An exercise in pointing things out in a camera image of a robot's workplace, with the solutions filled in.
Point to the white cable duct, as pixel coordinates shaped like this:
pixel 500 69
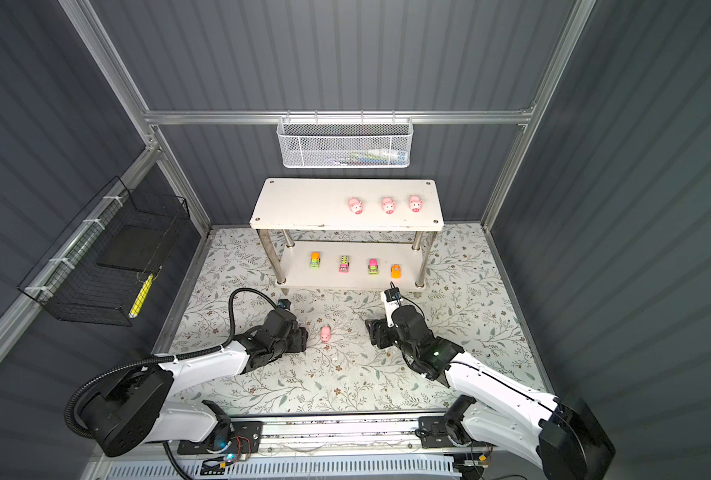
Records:
pixel 410 466

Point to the white wire mesh basket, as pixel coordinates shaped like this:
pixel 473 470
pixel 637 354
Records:
pixel 308 145

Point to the green orange mixer toy truck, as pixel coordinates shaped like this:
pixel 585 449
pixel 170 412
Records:
pixel 314 260

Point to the orange toy bulldozer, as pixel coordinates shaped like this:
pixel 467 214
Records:
pixel 396 272

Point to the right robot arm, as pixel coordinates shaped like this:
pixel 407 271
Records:
pixel 560 435

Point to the pens in white basket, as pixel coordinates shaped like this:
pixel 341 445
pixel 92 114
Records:
pixel 372 158

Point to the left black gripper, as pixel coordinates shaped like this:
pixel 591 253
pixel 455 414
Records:
pixel 300 336

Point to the green pink mixer toy truck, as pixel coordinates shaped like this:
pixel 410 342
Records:
pixel 373 267

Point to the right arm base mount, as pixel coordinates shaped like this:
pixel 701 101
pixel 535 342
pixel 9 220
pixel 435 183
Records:
pixel 436 432

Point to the pink pig toy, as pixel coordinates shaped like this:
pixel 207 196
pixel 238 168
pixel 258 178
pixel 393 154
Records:
pixel 355 205
pixel 325 334
pixel 415 204
pixel 388 205

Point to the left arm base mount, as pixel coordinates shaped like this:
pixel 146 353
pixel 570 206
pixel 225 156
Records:
pixel 241 437

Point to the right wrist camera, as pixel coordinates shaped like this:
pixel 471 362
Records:
pixel 391 299

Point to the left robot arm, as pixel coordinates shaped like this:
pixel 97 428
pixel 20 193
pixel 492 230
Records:
pixel 138 403

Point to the black wire basket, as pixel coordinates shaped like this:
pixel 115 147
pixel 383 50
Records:
pixel 95 275

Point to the yellow tag on basket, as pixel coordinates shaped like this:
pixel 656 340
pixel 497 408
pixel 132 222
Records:
pixel 141 297

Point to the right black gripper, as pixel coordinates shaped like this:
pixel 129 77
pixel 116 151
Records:
pixel 378 331

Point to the white two-tier shelf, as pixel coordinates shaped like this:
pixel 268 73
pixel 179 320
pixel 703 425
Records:
pixel 286 205

